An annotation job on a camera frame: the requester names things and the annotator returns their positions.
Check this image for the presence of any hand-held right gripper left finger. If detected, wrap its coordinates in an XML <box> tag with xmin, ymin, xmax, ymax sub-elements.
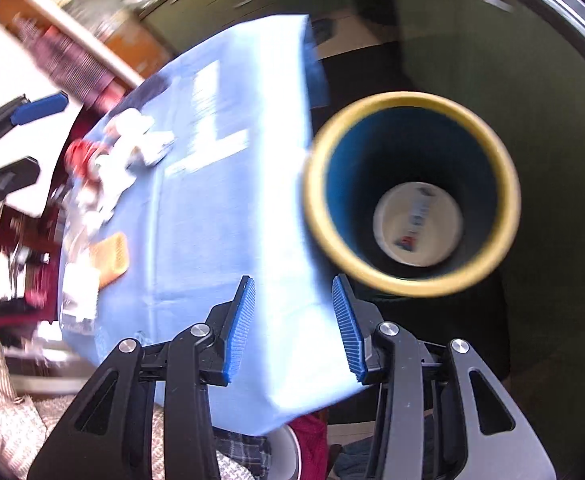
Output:
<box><xmin>27</xmin><ymin>276</ymin><xmax>256</xmax><ymax>480</ymax></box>

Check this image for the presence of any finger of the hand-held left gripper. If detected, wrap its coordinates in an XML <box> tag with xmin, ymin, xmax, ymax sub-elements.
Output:
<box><xmin>0</xmin><ymin>157</ymin><xmax>41</xmax><ymax>207</ymax></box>
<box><xmin>0</xmin><ymin>91</ymin><xmax>70</xmax><ymax>148</ymax></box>

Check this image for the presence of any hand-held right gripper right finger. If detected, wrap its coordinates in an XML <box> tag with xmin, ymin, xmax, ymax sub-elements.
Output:
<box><xmin>331</xmin><ymin>274</ymin><xmax>558</xmax><ymax>480</ymax></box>

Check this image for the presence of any red drink can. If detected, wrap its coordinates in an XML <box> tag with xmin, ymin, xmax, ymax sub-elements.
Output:
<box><xmin>67</xmin><ymin>139</ymin><xmax>100</xmax><ymax>181</ymax></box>

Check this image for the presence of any white paper towel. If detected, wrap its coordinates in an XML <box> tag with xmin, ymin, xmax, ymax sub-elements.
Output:
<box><xmin>95</xmin><ymin>109</ymin><xmax>176</xmax><ymax>196</ymax></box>

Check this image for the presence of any blue bin with yellow rim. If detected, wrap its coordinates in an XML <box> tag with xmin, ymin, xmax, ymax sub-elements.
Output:
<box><xmin>303</xmin><ymin>91</ymin><xmax>521</xmax><ymax>299</ymax></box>

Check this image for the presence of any long white carton box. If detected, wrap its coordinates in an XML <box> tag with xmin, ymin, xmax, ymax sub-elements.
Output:
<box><xmin>61</xmin><ymin>261</ymin><xmax>101</xmax><ymax>322</ymax></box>

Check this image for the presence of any checkered hanging apron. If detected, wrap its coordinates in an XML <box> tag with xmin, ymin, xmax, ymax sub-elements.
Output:
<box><xmin>17</xmin><ymin>22</ymin><xmax>126</xmax><ymax>111</ymax></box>

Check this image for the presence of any wooden glass door cabinet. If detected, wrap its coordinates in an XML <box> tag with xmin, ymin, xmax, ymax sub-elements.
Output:
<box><xmin>10</xmin><ymin>0</ymin><xmax>173</xmax><ymax>88</ymax></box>

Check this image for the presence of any dark red cloth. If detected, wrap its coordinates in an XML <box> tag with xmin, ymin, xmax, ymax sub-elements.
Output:
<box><xmin>288</xmin><ymin>412</ymin><xmax>329</xmax><ymax>480</ymax></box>

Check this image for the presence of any light blue printed tablecloth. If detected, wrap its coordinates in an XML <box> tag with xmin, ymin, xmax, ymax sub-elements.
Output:
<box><xmin>57</xmin><ymin>14</ymin><xmax>359</xmax><ymax>436</ymax></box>

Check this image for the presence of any plaid cloth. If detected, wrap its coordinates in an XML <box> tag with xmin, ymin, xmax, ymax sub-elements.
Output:
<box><xmin>212</xmin><ymin>427</ymin><xmax>274</xmax><ymax>480</ymax></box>

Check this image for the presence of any white paper cup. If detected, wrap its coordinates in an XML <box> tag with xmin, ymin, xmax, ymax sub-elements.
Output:
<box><xmin>373</xmin><ymin>182</ymin><xmax>465</xmax><ymax>267</ymax></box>

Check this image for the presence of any white plate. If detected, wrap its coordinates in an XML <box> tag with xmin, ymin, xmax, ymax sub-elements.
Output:
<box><xmin>270</xmin><ymin>424</ymin><xmax>304</xmax><ymax>480</ymax></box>

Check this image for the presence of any person's patterned clothing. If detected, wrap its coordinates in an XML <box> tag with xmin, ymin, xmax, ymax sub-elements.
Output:
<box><xmin>0</xmin><ymin>280</ymin><xmax>168</xmax><ymax>480</ymax></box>

